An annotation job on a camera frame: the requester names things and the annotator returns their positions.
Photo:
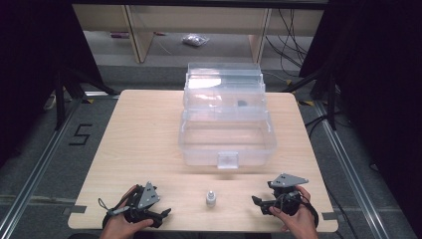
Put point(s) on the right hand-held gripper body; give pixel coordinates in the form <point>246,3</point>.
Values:
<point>287,192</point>

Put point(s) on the small white bottle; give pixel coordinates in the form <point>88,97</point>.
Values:
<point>210,199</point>

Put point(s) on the black tape strip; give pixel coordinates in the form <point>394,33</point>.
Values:
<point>77,209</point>
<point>329,215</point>

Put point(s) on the clear plastic bag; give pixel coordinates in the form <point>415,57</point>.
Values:
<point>195,40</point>

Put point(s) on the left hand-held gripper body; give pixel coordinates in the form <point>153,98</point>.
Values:
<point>146,197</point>

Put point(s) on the light wooden desk frame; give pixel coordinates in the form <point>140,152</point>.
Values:
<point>142,36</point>

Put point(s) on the black curtain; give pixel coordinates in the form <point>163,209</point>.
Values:
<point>381,83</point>
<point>30,66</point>

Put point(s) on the person's left hand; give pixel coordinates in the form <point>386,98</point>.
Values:
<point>117,227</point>

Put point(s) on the black tripod stand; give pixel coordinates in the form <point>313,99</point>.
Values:
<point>330,99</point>
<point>61,99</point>

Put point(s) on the aluminium floor rail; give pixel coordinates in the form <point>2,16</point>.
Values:
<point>351,172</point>
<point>36,169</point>

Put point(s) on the person's right hand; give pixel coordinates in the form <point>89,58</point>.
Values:
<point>300,222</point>

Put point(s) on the clear plastic storage box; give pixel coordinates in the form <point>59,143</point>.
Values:
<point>229,146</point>

